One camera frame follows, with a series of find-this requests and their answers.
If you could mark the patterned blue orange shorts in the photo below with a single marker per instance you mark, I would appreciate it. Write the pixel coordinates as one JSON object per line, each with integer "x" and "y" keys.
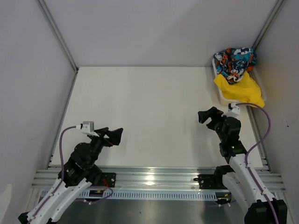
{"x": 232, "y": 63}

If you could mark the left aluminium frame post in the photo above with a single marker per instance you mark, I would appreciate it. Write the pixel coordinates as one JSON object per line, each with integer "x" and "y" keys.
{"x": 56, "y": 32}

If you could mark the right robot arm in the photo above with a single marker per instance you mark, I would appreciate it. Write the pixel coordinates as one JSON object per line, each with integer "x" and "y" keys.
{"x": 238, "y": 176}

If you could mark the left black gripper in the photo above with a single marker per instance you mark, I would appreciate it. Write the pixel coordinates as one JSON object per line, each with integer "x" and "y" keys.
{"x": 114, "y": 135}

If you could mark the yellow shorts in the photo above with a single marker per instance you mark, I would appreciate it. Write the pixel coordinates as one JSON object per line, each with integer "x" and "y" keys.
{"x": 245, "y": 91}

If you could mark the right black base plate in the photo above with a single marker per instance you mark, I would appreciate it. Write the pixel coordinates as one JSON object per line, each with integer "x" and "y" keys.
{"x": 207, "y": 181}

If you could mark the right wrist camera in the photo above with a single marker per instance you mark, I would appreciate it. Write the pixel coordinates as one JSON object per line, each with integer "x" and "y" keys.
{"x": 233, "y": 110}

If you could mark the aluminium frame post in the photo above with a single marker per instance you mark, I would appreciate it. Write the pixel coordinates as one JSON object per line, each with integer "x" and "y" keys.
{"x": 56, "y": 32}
{"x": 269, "y": 22}

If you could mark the white plastic basket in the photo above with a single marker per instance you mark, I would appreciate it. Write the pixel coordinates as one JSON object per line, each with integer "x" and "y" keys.
{"x": 253, "y": 74}

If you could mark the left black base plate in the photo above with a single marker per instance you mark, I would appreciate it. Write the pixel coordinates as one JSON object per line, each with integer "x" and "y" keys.
{"x": 105, "y": 179}

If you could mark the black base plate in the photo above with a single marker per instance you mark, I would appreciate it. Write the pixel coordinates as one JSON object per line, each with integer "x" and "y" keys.
{"x": 207, "y": 181}
{"x": 105, "y": 179}

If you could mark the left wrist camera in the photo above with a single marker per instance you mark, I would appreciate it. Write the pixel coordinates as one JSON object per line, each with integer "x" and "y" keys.
{"x": 87, "y": 127}

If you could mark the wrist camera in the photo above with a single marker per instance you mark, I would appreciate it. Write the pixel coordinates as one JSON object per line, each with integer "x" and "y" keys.
{"x": 233, "y": 110}
{"x": 87, "y": 127}

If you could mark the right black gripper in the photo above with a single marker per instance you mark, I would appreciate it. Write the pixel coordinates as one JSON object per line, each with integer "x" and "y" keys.
{"x": 212, "y": 113}

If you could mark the white slotted cable duct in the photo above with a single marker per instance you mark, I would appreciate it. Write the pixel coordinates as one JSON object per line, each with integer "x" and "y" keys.
{"x": 155, "y": 195}

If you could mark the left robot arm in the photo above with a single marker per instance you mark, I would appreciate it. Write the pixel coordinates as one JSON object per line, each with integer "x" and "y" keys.
{"x": 77, "y": 174}

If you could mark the right aluminium frame post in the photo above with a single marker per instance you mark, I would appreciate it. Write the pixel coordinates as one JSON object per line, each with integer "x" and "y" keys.
{"x": 269, "y": 22}

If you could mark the aluminium mounting rail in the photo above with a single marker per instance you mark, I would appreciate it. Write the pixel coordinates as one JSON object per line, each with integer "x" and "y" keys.
{"x": 151, "y": 178}

